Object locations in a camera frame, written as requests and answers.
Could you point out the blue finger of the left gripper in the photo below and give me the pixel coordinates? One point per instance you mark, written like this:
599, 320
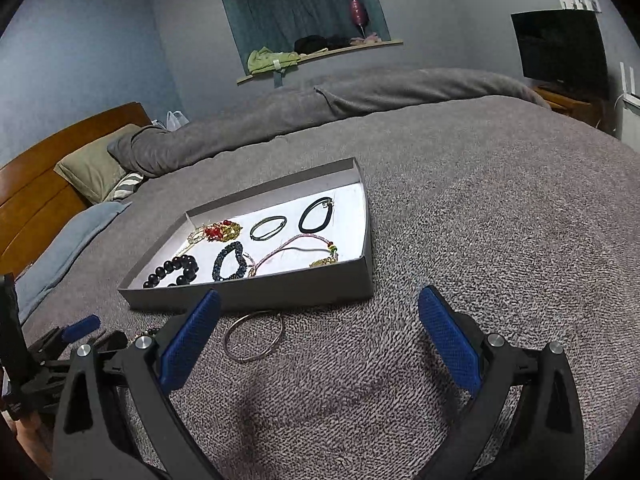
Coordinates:
80, 329
108, 342

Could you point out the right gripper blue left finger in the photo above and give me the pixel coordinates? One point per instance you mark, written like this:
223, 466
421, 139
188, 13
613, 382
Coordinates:
87, 442

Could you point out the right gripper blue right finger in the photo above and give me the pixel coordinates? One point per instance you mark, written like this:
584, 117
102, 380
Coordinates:
545, 438

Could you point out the person's left hand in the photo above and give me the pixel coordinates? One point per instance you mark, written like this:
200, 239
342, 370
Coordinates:
33, 437

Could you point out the light blue towel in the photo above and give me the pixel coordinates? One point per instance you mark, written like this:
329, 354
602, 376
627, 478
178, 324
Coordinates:
47, 271

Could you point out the wooden headboard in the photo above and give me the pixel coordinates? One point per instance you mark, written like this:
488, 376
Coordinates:
36, 203

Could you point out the striped pillow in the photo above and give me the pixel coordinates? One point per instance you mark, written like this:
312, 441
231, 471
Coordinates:
125, 187

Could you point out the olive green pillow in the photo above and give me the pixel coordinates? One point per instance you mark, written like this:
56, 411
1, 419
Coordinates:
92, 170

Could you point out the rolled grey duvet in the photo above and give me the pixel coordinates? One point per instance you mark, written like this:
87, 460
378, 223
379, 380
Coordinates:
153, 151

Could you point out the grey cardboard tray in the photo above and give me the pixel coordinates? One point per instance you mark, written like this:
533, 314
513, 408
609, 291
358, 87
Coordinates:
322, 256

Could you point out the white plastic bag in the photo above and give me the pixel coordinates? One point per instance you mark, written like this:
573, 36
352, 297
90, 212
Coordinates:
175, 119

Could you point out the grey bed blanket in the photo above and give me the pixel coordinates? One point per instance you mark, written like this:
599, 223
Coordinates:
524, 219

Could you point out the wooden window sill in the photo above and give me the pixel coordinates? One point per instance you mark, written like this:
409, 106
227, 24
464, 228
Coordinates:
321, 55

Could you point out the green cloth on sill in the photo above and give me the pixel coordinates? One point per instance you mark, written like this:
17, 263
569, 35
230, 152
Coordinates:
264, 61

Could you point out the white cabinet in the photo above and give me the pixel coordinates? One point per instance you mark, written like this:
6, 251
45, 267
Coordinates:
628, 121

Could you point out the wooden tv stand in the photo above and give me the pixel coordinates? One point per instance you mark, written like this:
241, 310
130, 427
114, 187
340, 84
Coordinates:
581, 106

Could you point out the black cloth on sill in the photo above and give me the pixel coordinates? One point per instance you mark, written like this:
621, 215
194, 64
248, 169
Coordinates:
314, 43

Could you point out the white wifi router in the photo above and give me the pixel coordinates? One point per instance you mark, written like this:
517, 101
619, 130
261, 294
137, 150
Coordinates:
630, 91

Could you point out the teal window curtain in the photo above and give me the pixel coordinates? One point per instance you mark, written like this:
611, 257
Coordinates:
277, 24

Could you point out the black television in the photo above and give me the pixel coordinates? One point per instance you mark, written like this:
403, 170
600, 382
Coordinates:
563, 47

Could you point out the white wall switch panel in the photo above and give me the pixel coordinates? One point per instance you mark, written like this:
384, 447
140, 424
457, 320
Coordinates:
586, 5

